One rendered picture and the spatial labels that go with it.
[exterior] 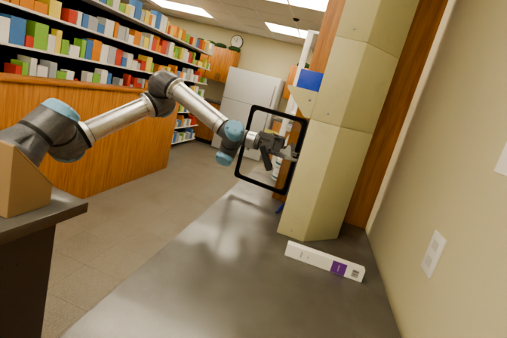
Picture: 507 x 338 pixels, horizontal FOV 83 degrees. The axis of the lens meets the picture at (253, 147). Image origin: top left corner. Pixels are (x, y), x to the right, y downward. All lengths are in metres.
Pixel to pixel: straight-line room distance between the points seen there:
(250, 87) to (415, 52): 4.90
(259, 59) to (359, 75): 5.86
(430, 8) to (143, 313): 1.52
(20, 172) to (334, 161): 1.00
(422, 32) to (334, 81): 0.58
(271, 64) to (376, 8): 5.76
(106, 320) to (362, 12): 1.12
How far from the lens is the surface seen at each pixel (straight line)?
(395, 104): 1.49
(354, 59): 1.11
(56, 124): 1.13
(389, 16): 1.20
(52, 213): 1.11
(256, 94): 6.14
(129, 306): 0.77
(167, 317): 0.76
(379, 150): 1.50
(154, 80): 1.26
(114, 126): 1.28
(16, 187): 1.06
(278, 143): 1.23
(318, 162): 1.11
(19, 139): 1.09
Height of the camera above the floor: 1.46
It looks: 11 degrees down
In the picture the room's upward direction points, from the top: 15 degrees clockwise
